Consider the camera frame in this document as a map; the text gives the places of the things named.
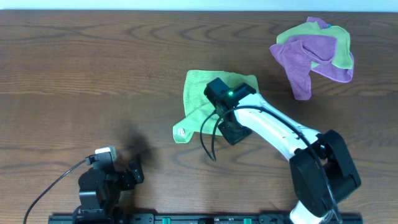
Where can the olive green cloth in pile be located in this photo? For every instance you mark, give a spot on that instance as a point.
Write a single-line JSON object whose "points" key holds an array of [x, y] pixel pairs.
{"points": [[342, 57]]}

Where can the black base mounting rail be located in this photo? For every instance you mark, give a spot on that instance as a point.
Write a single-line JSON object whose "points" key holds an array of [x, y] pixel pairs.
{"points": [[147, 218]]}

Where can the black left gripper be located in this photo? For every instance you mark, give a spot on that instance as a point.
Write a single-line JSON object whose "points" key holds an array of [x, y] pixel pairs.
{"points": [[131, 177]]}

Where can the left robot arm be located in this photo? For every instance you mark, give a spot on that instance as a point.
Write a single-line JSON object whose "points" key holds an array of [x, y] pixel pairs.
{"points": [[98, 205]]}

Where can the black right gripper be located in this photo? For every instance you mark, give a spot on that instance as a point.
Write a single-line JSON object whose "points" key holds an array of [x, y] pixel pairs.
{"points": [[232, 139]]}

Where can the purple microfiber cloth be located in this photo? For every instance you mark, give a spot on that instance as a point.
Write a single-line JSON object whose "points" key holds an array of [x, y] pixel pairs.
{"points": [[303, 54]]}

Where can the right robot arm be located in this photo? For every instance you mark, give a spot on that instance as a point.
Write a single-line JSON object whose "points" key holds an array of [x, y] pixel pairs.
{"points": [[322, 169]]}

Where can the light green microfiber cloth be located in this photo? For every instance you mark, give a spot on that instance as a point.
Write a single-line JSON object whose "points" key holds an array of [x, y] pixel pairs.
{"points": [[197, 107]]}

